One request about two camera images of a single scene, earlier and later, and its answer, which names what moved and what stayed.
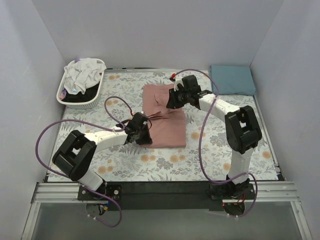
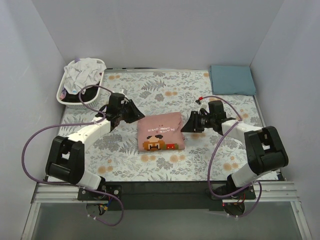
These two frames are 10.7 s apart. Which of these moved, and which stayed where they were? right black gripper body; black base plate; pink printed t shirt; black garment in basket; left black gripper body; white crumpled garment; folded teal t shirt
Moved: right black gripper body; pink printed t shirt; left black gripper body
Stayed: folded teal t shirt; black garment in basket; black base plate; white crumpled garment
